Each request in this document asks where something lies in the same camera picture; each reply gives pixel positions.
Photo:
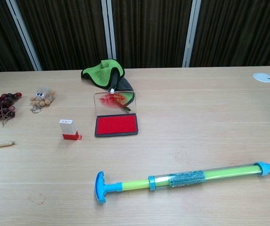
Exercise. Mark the white red stamp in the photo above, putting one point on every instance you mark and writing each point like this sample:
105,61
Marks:
67,128

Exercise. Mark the red ink pad clear lid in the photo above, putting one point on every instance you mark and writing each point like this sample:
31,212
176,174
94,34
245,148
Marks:
116,126

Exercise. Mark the green and grey microfiber cloth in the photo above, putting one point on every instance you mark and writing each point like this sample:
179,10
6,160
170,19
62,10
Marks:
99,71

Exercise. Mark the small red plastic piece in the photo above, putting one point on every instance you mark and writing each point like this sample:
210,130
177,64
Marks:
80,138

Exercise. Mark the blue green water pump toy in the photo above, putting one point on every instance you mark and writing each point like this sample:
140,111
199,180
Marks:
184,180

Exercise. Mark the dark red grape bunch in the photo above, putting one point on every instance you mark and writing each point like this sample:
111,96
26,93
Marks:
1,106

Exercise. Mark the white metal partition post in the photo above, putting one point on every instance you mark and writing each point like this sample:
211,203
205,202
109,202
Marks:
191,35
25,35
108,30

